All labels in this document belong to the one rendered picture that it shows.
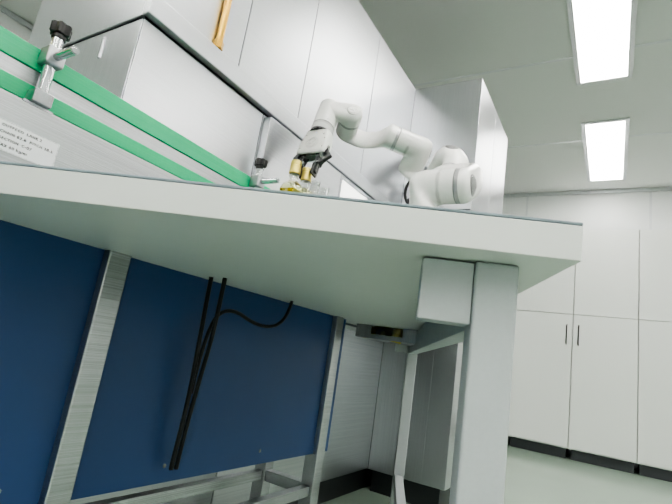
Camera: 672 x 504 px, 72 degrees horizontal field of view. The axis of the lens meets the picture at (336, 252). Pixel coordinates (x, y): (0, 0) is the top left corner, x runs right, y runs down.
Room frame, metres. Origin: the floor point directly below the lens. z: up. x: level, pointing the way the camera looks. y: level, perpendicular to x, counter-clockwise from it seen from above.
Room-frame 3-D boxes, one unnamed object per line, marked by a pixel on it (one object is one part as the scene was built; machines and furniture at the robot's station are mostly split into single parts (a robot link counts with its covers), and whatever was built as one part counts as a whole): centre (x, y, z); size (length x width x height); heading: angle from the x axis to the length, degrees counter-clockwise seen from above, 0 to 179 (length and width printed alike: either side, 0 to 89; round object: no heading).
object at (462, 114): (2.57, -0.65, 1.69); 0.70 x 0.37 x 0.89; 148
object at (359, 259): (1.27, 0.43, 0.73); 1.58 x 1.52 x 0.04; 172
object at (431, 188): (1.18, -0.23, 1.05); 0.13 x 0.10 x 0.16; 60
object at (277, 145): (1.77, 0.05, 1.15); 0.90 x 0.03 x 0.34; 148
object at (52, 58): (0.59, 0.42, 0.94); 0.07 x 0.04 x 0.13; 58
